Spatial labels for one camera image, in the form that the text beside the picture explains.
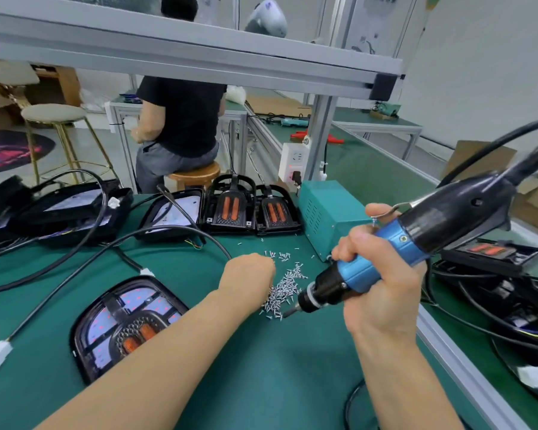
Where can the person's left hand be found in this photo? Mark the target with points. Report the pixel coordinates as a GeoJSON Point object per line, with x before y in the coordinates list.
{"type": "Point", "coordinates": [247, 284]}

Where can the person's right hand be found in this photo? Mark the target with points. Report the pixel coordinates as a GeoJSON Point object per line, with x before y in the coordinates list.
{"type": "Point", "coordinates": [394, 295]}

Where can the heap of small silver screws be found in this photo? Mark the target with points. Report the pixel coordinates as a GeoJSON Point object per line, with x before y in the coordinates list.
{"type": "Point", "coordinates": [282, 291]}

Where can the blue black electric screwdriver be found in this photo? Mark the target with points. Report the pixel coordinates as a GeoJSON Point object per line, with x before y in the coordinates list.
{"type": "Point", "coordinates": [457, 215]}

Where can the stack of unassembled lamp housings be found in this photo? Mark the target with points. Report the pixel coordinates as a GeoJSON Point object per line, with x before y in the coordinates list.
{"type": "Point", "coordinates": [63, 210]}

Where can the person's left forearm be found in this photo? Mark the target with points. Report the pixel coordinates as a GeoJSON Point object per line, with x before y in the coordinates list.
{"type": "Point", "coordinates": [143, 371]}

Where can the person's right forearm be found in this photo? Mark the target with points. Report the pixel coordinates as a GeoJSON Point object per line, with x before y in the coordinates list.
{"type": "Point", "coordinates": [403, 380]}

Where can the teal power supply box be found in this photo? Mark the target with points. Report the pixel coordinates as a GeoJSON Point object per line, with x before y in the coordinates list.
{"type": "Point", "coordinates": [332, 215]}

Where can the round brown wooden stool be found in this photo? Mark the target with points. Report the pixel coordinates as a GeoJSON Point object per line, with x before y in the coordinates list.
{"type": "Point", "coordinates": [195, 172]}

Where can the white power strip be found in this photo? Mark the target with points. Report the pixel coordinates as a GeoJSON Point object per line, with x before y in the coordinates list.
{"type": "Point", "coordinates": [293, 161]}

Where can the red tool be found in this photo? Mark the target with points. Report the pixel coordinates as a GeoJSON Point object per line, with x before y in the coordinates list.
{"type": "Point", "coordinates": [327, 138]}

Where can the teal hand tool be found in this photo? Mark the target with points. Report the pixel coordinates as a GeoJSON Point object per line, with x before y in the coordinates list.
{"type": "Point", "coordinates": [291, 122]}

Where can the green workbench white legs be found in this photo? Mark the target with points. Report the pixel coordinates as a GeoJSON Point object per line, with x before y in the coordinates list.
{"type": "Point", "coordinates": [377, 121]}

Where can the small green workbench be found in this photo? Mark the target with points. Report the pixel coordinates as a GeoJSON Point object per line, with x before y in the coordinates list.
{"type": "Point", "coordinates": [116, 107]}

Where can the round beige stool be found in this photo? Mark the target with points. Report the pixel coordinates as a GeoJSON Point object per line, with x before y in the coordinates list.
{"type": "Point", "coordinates": [54, 113]}

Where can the white handheld device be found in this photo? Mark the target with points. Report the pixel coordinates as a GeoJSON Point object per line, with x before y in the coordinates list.
{"type": "Point", "coordinates": [267, 18]}

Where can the colourful round rug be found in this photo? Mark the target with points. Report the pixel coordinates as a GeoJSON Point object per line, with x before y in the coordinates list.
{"type": "Point", "coordinates": [13, 152]}

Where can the brown wooden cabinet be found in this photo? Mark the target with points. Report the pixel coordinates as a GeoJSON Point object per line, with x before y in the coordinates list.
{"type": "Point", "coordinates": [67, 85]}

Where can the open brown cardboard carton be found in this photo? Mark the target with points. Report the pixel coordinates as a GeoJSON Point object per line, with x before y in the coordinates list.
{"type": "Point", "coordinates": [0, 112]}

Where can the aluminium shelf frame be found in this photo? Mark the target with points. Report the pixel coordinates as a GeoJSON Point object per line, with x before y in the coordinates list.
{"type": "Point", "coordinates": [206, 44]}

